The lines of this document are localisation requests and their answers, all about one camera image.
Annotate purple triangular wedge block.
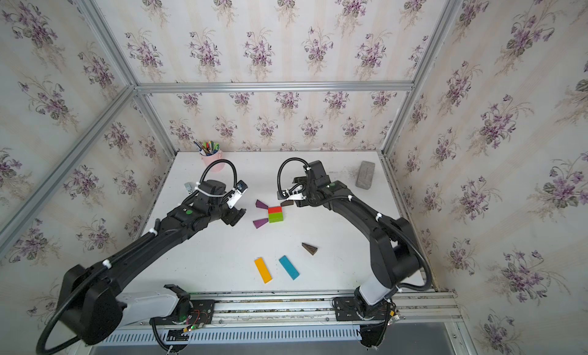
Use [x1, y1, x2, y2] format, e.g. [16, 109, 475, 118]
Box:
[256, 200, 269, 210]

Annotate red cube block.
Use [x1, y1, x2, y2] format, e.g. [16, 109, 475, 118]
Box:
[268, 206, 283, 214]

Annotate green cube block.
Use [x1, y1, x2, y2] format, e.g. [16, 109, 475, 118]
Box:
[268, 212, 284, 223]

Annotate yellow rectangular block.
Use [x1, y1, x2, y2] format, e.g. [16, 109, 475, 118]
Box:
[254, 257, 273, 284]

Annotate blue rectangular block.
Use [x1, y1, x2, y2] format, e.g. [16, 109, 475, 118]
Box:
[279, 256, 300, 280]

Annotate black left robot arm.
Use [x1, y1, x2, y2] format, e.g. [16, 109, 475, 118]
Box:
[44, 180, 248, 344]

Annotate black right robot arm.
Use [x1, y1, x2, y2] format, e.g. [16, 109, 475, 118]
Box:
[283, 161, 430, 311]

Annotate pink pen holder cup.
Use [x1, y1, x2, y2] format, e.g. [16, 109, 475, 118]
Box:
[201, 150, 224, 173]

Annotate grey board eraser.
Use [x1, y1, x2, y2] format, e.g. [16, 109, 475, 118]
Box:
[355, 161, 375, 190]

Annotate coloured pens in cup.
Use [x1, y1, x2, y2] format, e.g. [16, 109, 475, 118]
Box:
[193, 140, 220, 156]

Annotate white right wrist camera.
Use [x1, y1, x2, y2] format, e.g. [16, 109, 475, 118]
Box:
[278, 190, 306, 200]

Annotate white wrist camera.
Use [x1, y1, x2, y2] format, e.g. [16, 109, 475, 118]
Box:
[278, 190, 306, 200]
[227, 180, 248, 208]

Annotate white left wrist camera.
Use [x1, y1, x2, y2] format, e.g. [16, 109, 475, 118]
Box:
[227, 180, 248, 208]

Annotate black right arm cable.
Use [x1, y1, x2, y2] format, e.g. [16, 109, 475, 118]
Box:
[276, 157, 435, 292]

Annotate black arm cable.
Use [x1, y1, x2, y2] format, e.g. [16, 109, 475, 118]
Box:
[35, 158, 239, 355]
[276, 157, 435, 292]

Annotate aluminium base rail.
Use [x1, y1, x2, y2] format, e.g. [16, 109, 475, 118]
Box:
[68, 288, 465, 355]

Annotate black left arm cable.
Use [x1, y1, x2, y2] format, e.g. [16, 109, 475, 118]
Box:
[35, 158, 239, 355]

